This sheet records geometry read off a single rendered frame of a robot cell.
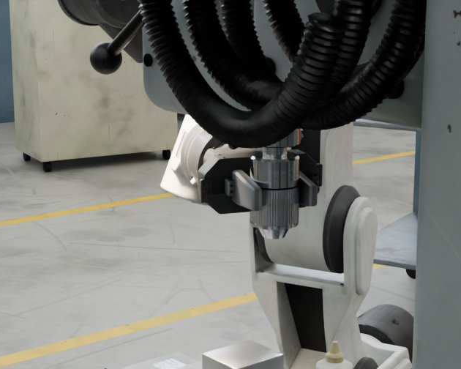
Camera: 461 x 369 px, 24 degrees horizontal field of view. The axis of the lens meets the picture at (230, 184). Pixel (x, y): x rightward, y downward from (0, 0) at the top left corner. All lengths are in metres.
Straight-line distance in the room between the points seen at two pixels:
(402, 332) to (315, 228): 0.49
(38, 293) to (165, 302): 0.57
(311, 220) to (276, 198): 0.69
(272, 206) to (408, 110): 0.30
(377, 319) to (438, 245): 1.54
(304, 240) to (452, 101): 1.16
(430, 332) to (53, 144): 6.60
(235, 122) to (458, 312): 0.16
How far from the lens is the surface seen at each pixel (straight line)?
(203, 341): 4.09
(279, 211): 0.99
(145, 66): 0.99
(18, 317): 4.43
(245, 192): 0.99
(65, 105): 7.13
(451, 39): 0.54
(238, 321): 4.29
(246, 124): 0.60
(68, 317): 4.39
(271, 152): 0.99
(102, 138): 7.25
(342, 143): 1.71
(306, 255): 1.71
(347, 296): 1.72
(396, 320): 2.13
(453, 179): 0.55
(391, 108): 0.73
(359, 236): 1.69
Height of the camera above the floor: 1.46
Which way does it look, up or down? 13 degrees down
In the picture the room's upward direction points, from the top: straight up
